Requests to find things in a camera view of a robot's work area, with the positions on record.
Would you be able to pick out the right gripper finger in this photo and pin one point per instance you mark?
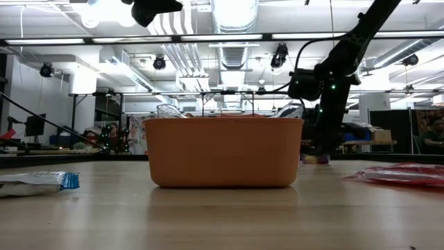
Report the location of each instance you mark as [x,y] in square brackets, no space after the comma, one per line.
[322,135]
[336,128]

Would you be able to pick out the blue white candy bar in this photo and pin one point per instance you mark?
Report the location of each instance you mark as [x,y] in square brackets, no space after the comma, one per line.
[27,184]

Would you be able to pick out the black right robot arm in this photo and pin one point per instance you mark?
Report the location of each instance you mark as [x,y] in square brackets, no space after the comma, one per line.
[364,31]

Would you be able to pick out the pink candy pack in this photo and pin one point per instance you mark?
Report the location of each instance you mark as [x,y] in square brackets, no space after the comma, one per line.
[399,178]

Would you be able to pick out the red candy pack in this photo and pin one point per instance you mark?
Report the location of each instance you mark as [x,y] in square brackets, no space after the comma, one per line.
[416,168]

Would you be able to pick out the blue storage bin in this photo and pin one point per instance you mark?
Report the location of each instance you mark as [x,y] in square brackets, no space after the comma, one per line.
[360,137]

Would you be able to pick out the black overhead crossbar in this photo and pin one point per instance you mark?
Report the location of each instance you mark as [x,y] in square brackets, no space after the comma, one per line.
[173,38]

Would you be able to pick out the black ceiling spotlight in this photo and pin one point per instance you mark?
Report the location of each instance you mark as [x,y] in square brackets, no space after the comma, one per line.
[410,59]
[159,62]
[45,70]
[279,55]

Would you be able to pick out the cardboard box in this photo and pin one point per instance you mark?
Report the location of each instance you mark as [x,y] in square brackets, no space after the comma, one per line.
[381,135]

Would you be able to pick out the white pillar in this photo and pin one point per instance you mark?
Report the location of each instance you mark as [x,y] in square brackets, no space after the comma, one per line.
[376,104]

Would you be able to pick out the white ceiling pipes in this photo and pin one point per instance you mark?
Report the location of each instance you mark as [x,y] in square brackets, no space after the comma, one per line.
[187,52]

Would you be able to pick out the black partition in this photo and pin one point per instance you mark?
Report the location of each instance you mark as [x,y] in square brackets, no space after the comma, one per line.
[395,128]

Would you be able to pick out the patterned rug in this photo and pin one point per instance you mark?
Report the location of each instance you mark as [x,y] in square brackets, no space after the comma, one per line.
[425,116]

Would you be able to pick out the person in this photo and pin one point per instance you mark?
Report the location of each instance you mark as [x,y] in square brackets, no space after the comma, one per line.
[435,137]

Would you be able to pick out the orange plastic bin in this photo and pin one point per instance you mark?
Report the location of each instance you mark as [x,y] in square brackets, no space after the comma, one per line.
[223,152]

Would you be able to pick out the clear packets inside bin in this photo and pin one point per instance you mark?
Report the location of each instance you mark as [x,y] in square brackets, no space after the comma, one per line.
[168,111]

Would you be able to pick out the floral cloth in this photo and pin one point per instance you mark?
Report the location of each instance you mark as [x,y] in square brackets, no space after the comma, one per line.
[138,133]

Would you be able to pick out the black monitor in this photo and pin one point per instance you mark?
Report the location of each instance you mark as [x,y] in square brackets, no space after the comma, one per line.
[34,125]

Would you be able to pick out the black background frame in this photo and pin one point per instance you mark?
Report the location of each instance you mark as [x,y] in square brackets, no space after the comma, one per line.
[229,92]

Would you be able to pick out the silver ventilation duct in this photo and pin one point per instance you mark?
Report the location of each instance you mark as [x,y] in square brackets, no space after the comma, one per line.
[234,14]

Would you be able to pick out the black aluminium table frame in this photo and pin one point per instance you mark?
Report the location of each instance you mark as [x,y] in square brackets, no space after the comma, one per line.
[34,159]

